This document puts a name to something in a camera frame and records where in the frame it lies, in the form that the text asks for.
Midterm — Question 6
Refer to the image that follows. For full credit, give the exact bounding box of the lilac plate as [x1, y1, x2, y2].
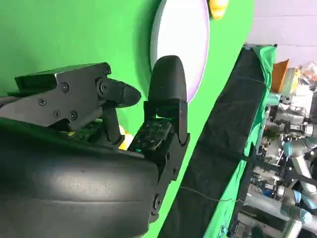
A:
[150, 0, 211, 103]

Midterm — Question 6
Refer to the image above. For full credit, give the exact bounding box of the orange workshop object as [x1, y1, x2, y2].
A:
[271, 59, 290, 94]

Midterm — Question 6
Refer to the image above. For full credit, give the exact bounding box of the black backdrop curtain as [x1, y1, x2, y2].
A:
[158, 44, 267, 238]

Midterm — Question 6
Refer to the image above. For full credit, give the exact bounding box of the green table cloth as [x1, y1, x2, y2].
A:
[0, 0, 278, 238]

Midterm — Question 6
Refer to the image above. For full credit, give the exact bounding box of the orange white toy bread roll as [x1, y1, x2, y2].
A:
[118, 129, 132, 151]
[209, 0, 230, 20]

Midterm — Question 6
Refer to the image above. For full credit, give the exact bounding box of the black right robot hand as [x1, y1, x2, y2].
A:
[0, 55, 191, 238]

